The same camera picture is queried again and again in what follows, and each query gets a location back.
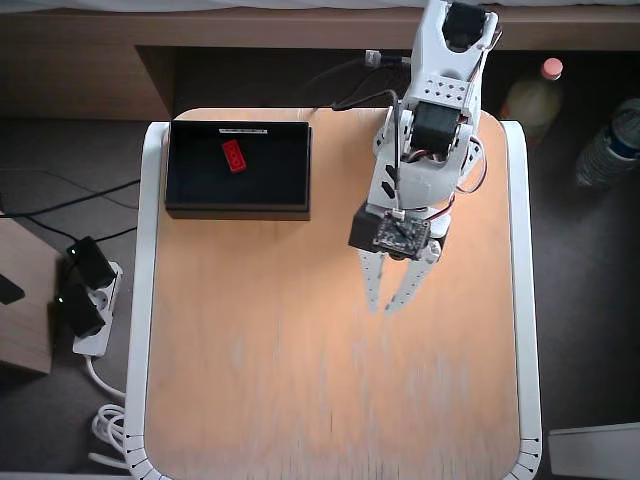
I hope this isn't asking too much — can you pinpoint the thin black floor cable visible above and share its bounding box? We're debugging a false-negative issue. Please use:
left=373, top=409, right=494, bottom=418
left=0, top=180, right=141, bottom=219

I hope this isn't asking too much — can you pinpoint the grey white box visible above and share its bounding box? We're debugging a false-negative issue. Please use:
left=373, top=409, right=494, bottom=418
left=547, top=422, right=640, bottom=476

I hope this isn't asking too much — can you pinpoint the white power strip cable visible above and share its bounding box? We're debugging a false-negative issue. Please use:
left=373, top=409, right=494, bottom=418
left=87, top=353, right=132, bottom=471

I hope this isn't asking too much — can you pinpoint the red lego block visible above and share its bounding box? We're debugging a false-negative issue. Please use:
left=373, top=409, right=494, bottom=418
left=221, top=140, right=250, bottom=174

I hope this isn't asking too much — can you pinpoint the clear water bottle blue label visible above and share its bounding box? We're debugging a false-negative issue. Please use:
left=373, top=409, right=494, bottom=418
left=574, top=97, right=640, bottom=189

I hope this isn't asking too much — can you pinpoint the black camera cable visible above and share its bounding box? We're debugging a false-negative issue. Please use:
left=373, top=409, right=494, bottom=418
left=309, top=89, right=406, bottom=219

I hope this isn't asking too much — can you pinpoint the pink capped yellow bottle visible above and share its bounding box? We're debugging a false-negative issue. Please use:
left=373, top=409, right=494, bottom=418
left=499, top=57, right=566, bottom=146

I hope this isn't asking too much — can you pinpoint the black power adapter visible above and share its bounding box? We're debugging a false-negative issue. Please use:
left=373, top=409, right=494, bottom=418
left=52, top=283, right=107, bottom=337
left=65, top=236, right=117, bottom=290

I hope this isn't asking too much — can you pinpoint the thick black cable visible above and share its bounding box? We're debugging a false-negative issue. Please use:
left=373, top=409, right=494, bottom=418
left=298, top=57, right=367, bottom=100

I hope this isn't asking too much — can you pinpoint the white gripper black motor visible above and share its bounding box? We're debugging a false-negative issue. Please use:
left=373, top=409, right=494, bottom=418
left=347, top=201, right=452, bottom=316

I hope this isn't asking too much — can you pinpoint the black bin box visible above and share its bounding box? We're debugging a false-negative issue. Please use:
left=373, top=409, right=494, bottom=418
left=163, top=119, right=314, bottom=221

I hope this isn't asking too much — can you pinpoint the flat black object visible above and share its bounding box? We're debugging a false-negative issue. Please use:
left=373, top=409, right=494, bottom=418
left=0, top=272, right=26, bottom=306

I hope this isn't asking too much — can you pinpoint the light wood cabinet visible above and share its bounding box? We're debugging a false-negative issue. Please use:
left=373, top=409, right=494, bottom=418
left=0, top=212, right=57, bottom=376

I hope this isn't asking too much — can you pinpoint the black camera circuit board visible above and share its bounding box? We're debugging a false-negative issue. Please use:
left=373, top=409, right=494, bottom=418
left=373, top=212, right=432, bottom=262

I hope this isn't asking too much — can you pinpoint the red white servo wire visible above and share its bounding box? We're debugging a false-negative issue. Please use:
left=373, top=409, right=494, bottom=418
left=455, top=138, right=488, bottom=197

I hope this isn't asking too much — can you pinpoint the white power strip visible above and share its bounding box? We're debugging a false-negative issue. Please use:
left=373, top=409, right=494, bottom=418
left=72, top=259, right=124, bottom=357

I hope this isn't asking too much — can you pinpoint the white table frame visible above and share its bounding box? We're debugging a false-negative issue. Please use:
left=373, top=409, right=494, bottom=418
left=123, top=118, right=544, bottom=480

